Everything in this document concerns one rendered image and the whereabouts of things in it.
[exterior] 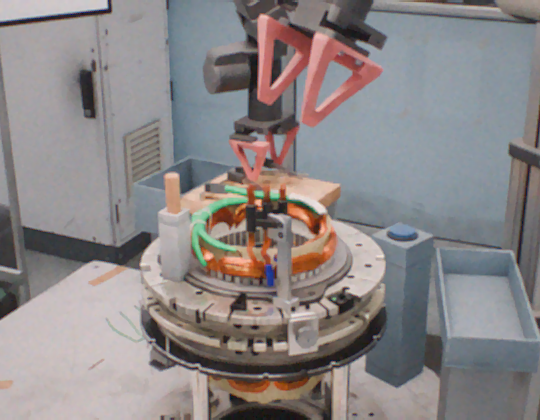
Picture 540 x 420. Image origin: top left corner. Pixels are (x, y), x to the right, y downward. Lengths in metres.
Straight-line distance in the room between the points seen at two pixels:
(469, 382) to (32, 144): 2.72
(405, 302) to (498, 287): 0.18
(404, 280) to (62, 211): 2.47
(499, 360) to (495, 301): 0.17
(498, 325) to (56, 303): 0.91
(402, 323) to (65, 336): 0.62
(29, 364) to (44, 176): 2.15
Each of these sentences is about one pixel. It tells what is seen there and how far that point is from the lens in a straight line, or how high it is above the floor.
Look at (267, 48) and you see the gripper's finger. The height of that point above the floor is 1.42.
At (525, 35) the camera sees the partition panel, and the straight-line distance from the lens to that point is 3.27.
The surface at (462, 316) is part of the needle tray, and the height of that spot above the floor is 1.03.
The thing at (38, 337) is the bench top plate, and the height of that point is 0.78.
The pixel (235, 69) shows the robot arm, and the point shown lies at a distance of 1.38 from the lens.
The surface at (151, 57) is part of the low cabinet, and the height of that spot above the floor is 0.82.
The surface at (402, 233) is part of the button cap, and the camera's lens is 1.36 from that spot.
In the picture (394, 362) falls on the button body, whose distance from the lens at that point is 1.43.
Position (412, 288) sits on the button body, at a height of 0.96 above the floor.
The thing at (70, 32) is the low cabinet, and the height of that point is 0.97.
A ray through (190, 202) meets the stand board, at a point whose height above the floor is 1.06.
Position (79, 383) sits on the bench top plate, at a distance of 1.49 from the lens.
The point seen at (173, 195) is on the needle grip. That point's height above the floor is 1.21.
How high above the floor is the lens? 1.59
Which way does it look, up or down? 23 degrees down
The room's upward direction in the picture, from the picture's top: straight up
